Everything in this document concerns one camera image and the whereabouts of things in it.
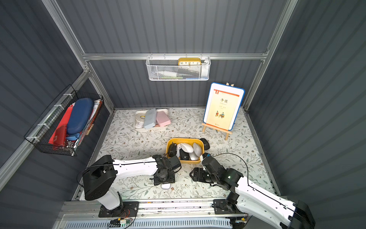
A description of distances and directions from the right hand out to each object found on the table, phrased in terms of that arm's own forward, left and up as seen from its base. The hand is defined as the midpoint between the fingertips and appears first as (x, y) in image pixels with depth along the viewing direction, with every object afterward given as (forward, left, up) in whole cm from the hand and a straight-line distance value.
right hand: (195, 174), depth 77 cm
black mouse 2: (+13, +7, -5) cm, 15 cm away
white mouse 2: (+18, +5, -3) cm, 19 cm away
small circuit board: (-21, +35, -7) cm, 42 cm away
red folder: (+8, +63, +24) cm, 68 cm away
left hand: (-2, +15, -9) cm, 17 cm away
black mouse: (+17, +14, -4) cm, 22 cm away
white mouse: (+17, -2, -3) cm, 17 cm away
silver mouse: (-4, +17, -8) cm, 19 cm away
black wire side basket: (+7, +69, +27) cm, 74 cm away
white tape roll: (+42, +42, -5) cm, 59 cm away
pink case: (+40, +23, -1) cm, 47 cm away
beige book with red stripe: (+38, -17, +12) cm, 44 cm away
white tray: (+54, +24, -6) cm, 59 cm away
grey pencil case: (+41, +33, -2) cm, 53 cm away
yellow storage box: (+24, +3, -6) cm, 25 cm away
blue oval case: (+22, +61, +24) cm, 69 cm away
